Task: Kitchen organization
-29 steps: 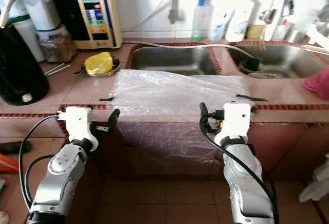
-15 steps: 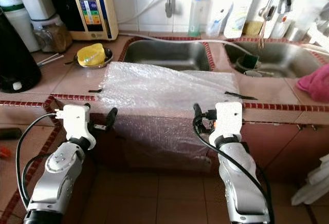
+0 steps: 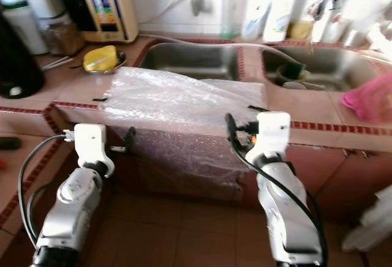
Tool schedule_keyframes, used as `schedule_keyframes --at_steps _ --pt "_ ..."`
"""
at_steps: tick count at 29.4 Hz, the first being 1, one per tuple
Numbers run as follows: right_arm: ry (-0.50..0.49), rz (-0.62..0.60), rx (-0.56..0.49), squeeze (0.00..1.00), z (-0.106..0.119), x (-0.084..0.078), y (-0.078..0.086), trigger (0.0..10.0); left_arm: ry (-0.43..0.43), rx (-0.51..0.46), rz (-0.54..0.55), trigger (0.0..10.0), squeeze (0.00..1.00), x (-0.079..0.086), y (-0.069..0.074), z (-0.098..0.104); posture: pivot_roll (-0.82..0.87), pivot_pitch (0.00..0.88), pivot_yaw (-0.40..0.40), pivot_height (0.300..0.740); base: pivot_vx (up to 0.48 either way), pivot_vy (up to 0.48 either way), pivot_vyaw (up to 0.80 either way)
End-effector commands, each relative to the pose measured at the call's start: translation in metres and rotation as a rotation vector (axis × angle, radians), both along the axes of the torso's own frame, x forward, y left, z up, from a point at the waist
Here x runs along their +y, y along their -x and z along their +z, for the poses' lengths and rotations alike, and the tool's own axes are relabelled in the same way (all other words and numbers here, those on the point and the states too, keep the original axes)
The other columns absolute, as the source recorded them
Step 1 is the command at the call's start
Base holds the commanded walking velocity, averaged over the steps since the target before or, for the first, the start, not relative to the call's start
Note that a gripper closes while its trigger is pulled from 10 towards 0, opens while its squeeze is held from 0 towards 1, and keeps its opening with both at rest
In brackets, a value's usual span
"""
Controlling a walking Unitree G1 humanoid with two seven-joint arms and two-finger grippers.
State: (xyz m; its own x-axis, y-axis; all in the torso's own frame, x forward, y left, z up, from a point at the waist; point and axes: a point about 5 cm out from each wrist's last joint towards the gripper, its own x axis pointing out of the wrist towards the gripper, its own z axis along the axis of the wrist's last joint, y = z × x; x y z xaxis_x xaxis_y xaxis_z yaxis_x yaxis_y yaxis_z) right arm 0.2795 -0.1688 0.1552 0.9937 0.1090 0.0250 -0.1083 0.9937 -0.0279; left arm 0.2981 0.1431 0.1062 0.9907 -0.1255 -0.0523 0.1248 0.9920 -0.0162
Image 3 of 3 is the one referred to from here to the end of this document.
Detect steel sink basin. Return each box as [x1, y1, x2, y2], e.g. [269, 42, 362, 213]
[259, 45, 392, 94]
[136, 40, 244, 84]

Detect yellow sponge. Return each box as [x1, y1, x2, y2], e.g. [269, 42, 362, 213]
[287, 21, 315, 41]

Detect clear bubble wrap sheet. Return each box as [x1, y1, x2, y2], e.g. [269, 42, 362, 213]
[98, 66, 271, 201]

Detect white plastic bottle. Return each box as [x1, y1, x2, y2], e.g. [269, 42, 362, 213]
[262, 0, 299, 43]

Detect white cloth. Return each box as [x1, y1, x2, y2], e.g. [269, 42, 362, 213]
[342, 184, 392, 254]

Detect white canister with green ring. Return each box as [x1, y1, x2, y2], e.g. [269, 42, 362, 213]
[0, 0, 51, 56]

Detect yellow plastic bowl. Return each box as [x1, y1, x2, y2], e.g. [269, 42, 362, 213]
[83, 45, 119, 72]

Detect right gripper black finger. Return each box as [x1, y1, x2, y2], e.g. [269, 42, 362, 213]
[224, 113, 241, 150]

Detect small steel bowl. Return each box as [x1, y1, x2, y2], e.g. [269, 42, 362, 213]
[86, 51, 127, 75]

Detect clear bottle with blue cap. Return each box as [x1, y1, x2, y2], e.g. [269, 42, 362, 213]
[220, 0, 247, 40]

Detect pink cloth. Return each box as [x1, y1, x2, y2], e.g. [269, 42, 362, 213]
[339, 73, 392, 125]

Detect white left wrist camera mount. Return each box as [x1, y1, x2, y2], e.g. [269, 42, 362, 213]
[73, 123, 107, 162]

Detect black electric kettle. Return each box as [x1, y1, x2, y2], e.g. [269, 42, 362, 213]
[0, 15, 45, 99]

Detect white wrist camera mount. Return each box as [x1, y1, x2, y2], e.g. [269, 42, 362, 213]
[253, 111, 292, 157]
[73, 123, 107, 162]

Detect steel cup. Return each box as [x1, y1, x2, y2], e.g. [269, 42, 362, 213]
[340, 27, 368, 48]

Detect beige water ionizer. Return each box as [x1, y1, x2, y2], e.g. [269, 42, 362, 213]
[52, 0, 139, 43]

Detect dark green scrubber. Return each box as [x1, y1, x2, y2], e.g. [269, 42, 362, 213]
[276, 61, 307, 84]

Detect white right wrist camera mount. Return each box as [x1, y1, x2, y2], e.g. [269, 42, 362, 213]
[253, 111, 292, 157]

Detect green-tipped white stick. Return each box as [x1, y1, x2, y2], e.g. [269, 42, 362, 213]
[45, 59, 75, 70]

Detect dark green oblong object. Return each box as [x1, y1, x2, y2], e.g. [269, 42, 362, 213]
[0, 137, 21, 151]

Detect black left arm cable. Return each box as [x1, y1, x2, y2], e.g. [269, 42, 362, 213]
[17, 133, 75, 250]

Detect jar of brown powder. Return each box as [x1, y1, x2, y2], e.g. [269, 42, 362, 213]
[40, 13, 81, 56]

